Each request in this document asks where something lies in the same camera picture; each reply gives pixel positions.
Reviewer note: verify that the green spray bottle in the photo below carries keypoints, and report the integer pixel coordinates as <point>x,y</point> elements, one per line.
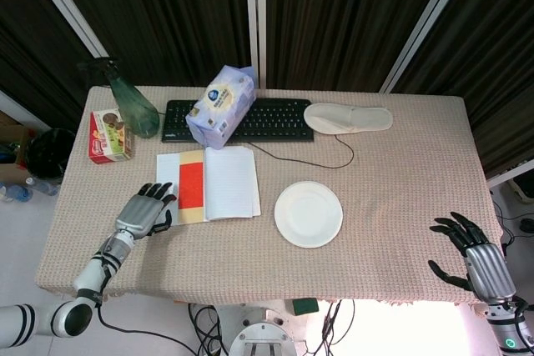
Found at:
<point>135,112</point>

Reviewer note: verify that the white paper plate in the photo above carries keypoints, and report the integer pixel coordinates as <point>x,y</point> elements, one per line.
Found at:
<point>308,214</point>

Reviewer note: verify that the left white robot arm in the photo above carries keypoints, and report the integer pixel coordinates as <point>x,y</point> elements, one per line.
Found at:
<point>89,274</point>

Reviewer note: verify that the green block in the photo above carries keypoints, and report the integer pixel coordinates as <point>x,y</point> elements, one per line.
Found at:
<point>305,306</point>

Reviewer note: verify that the red and yellow card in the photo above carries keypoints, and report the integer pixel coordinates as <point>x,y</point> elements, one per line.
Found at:
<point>192,181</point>

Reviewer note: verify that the yellow cover lined notebook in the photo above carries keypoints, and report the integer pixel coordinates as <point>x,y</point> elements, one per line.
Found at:
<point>229,185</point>

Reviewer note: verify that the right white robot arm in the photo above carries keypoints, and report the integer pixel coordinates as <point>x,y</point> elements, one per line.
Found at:
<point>507,331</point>

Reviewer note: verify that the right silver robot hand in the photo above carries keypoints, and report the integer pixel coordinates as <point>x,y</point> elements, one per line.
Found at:
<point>488,270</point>

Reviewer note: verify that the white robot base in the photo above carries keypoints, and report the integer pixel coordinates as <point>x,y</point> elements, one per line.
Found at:
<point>260,333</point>

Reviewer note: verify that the black computer keyboard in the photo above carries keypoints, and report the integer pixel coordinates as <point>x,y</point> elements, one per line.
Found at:
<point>275,118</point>

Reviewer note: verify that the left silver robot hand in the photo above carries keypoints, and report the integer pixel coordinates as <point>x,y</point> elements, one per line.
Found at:
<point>139,214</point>

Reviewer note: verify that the white partition frame post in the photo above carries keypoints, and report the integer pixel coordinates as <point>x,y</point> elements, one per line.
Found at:
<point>255,18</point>
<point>62,1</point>
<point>429,26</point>

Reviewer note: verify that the dark pleated curtain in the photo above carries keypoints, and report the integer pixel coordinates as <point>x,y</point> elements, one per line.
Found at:
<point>342,18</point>
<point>25,39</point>
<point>492,60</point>
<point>167,18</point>

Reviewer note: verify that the beige waffle tablecloth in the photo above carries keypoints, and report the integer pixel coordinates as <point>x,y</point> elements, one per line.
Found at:
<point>396,206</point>

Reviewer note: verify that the light blue tissue pack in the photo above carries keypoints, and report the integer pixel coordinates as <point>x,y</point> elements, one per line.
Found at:
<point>221,106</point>

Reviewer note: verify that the brown cardboard box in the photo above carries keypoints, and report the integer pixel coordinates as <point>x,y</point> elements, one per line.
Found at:
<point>10,135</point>

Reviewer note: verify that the clear plastic water bottle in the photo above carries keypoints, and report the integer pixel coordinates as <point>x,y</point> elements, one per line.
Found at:
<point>16,193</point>
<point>41,187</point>

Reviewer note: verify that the red cookie box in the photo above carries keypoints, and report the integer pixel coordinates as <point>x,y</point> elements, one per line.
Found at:
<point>108,139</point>

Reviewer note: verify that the white cloth slipper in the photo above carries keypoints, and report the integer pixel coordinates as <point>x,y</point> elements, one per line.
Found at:
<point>350,118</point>

